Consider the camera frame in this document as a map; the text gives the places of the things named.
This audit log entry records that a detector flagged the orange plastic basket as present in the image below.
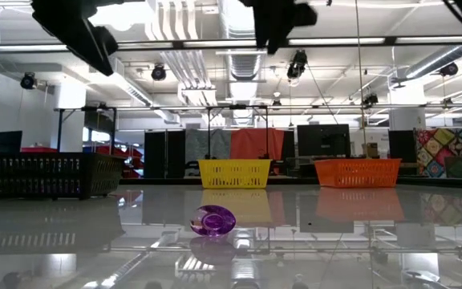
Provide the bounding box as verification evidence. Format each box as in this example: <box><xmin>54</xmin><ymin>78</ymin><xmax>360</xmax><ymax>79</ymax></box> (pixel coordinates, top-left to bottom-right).
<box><xmin>314</xmin><ymin>158</ymin><xmax>403</xmax><ymax>189</ymax></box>

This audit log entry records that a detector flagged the silver ventilation duct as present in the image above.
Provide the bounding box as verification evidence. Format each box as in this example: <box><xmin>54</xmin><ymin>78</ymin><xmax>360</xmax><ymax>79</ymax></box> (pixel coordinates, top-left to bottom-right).
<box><xmin>391</xmin><ymin>43</ymin><xmax>462</xmax><ymax>88</ymax></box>

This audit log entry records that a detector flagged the orange hanging cloth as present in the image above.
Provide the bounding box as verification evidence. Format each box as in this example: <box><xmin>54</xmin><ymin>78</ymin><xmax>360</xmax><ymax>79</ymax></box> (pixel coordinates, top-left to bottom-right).
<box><xmin>230</xmin><ymin>128</ymin><xmax>286</xmax><ymax>161</ymax></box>

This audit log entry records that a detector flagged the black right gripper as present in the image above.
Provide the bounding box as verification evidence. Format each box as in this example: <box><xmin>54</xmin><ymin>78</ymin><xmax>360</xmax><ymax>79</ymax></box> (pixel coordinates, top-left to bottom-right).
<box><xmin>238</xmin><ymin>0</ymin><xmax>297</xmax><ymax>55</ymax></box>

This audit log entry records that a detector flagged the black overhead beam with lights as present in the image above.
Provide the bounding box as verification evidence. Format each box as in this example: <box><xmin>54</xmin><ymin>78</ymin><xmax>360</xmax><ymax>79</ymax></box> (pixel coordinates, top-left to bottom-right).
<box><xmin>0</xmin><ymin>35</ymin><xmax>462</xmax><ymax>52</ymax></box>

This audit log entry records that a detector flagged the black aluminium rig frame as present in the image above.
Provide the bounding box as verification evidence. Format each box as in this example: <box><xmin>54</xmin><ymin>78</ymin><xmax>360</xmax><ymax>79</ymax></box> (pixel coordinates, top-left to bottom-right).
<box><xmin>120</xmin><ymin>176</ymin><xmax>462</xmax><ymax>189</ymax></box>

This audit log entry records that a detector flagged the black plastic basket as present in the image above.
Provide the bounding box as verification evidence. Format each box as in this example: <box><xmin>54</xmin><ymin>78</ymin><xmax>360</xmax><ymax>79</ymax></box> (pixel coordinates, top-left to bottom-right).
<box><xmin>0</xmin><ymin>152</ymin><xmax>127</xmax><ymax>201</ymax></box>

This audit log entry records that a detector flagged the colourful patchwork quilt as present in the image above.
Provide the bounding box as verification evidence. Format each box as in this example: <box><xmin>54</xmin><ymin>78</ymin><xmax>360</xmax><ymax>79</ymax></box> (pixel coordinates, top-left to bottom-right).
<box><xmin>414</xmin><ymin>127</ymin><xmax>462</xmax><ymax>180</ymax></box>

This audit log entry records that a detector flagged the thin vertical cable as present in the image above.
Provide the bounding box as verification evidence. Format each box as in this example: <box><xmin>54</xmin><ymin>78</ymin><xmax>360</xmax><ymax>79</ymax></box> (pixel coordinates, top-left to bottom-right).
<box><xmin>354</xmin><ymin>0</ymin><xmax>365</xmax><ymax>129</ymax></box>

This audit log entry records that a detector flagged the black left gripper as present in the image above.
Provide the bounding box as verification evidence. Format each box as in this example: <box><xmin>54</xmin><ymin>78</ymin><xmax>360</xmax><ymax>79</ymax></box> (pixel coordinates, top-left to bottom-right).
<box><xmin>30</xmin><ymin>0</ymin><xmax>120</xmax><ymax>77</ymax></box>

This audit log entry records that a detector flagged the black background monitor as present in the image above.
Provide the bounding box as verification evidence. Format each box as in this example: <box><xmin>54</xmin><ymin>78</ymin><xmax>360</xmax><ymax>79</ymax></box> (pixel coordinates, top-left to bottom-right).
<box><xmin>0</xmin><ymin>130</ymin><xmax>24</xmax><ymax>154</ymax></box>
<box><xmin>296</xmin><ymin>124</ymin><xmax>351</xmax><ymax>158</ymax></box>

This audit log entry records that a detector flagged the black partition panel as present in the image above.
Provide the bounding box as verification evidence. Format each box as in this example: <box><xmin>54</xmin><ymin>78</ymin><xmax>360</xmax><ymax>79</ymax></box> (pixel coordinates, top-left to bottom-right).
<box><xmin>388</xmin><ymin>130</ymin><xmax>417</xmax><ymax>165</ymax></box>
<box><xmin>144</xmin><ymin>129</ymin><xmax>187</xmax><ymax>180</ymax></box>

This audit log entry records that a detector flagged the white ventilation duct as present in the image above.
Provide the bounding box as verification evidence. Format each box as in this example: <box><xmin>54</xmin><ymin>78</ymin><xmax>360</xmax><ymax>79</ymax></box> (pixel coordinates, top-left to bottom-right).
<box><xmin>217</xmin><ymin>0</ymin><xmax>275</xmax><ymax>126</ymax></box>

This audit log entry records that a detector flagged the black background rig frame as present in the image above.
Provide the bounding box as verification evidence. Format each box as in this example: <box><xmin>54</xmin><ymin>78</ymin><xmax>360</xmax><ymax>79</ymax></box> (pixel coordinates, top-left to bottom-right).
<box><xmin>54</xmin><ymin>103</ymin><xmax>462</xmax><ymax>161</ymax></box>

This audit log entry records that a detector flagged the grey hanging cloth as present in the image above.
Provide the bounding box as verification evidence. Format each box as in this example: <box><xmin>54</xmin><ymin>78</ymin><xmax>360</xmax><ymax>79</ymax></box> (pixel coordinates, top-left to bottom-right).
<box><xmin>184</xmin><ymin>128</ymin><xmax>233</xmax><ymax>161</ymax></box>

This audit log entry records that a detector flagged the yellow plastic basket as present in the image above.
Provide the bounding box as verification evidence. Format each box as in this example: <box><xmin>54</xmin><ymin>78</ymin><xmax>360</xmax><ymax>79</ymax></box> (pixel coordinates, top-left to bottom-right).
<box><xmin>197</xmin><ymin>159</ymin><xmax>273</xmax><ymax>190</ymax></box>

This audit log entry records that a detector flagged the black hanging ceiling camera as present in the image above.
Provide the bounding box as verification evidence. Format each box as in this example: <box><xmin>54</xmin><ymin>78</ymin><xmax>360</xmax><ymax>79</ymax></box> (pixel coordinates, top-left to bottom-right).
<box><xmin>286</xmin><ymin>49</ymin><xmax>309</xmax><ymax>80</ymax></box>
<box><xmin>151</xmin><ymin>63</ymin><xmax>168</xmax><ymax>83</ymax></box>
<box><xmin>439</xmin><ymin>62</ymin><xmax>460</xmax><ymax>78</ymax></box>
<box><xmin>19</xmin><ymin>71</ymin><xmax>37</xmax><ymax>91</ymax></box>

